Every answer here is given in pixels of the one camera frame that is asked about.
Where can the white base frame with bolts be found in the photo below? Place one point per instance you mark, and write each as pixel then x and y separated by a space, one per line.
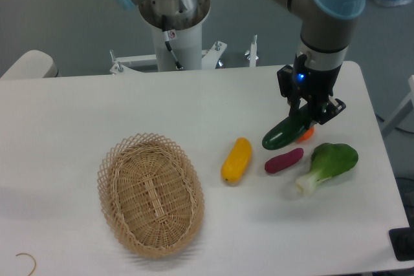
pixel 211 59

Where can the woven wicker basket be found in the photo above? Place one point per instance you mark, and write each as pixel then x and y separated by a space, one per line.
pixel 150 195

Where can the yellow pepper toy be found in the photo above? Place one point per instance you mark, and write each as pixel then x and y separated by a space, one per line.
pixel 237 161

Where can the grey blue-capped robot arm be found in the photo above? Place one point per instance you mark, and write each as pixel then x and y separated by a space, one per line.
pixel 326 32

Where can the orange tangerine toy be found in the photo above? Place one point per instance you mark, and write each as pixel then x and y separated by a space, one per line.
pixel 306 135

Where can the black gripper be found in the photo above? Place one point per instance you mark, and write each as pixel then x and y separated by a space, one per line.
pixel 300 81

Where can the black device at table edge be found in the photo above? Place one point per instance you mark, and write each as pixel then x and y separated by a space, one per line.
pixel 402 243

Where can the white chair left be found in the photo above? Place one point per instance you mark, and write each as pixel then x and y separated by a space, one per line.
pixel 33 64

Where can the purple sweet potato toy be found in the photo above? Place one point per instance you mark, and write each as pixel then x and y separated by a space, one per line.
pixel 284 161

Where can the green bok choy toy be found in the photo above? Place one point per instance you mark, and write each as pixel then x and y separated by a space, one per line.
pixel 328 160

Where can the dark green cucumber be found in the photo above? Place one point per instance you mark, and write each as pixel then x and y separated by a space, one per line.
pixel 288 130

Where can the white furniture leg right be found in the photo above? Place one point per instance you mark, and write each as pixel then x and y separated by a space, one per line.
pixel 400 112

